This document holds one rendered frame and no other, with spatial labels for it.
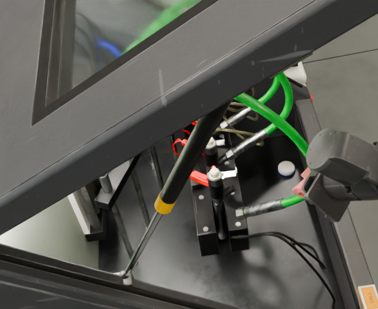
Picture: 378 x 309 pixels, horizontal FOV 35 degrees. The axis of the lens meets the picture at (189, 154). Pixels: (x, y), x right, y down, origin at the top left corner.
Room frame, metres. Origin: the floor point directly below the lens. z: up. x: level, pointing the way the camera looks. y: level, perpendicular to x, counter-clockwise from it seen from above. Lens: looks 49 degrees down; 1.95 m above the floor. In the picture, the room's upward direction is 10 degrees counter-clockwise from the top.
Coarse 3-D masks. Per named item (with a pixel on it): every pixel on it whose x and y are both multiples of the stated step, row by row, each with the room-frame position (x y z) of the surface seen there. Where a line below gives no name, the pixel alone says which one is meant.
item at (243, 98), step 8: (240, 96) 0.58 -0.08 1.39; (248, 96) 0.58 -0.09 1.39; (248, 104) 0.57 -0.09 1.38; (256, 104) 0.57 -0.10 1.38; (264, 112) 0.56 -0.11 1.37; (272, 112) 0.56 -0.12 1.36; (272, 120) 0.56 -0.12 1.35; (280, 120) 0.56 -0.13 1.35; (280, 128) 0.55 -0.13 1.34; (288, 128) 0.55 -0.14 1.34; (288, 136) 0.55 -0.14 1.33; (296, 136) 0.55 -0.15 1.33; (296, 144) 0.54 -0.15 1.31; (304, 144) 0.54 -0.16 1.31; (304, 152) 0.54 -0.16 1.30; (288, 200) 0.55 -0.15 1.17; (296, 200) 0.54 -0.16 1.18
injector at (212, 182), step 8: (208, 176) 0.69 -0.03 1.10; (216, 184) 0.67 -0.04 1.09; (216, 192) 0.67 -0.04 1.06; (224, 192) 0.68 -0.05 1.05; (232, 192) 0.68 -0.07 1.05; (216, 200) 0.67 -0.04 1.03; (216, 208) 0.68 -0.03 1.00; (216, 216) 0.68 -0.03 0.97; (224, 216) 0.68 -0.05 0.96; (224, 224) 0.68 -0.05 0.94; (224, 232) 0.68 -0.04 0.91
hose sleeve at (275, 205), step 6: (282, 198) 0.57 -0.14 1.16; (258, 204) 0.58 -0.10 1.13; (264, 204) 0.57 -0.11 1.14; (270, 204) 0.56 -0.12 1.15; (276, 204) 0.56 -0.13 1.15; (246, 210) 0.58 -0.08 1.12; (252, 210) 0.57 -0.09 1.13; (258, 210) 0.57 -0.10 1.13; (264, 210) 0.56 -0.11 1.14; (270, 210) 0.56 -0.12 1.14; (276, 210) 0.55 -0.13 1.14; (246, 216) 0.58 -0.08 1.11
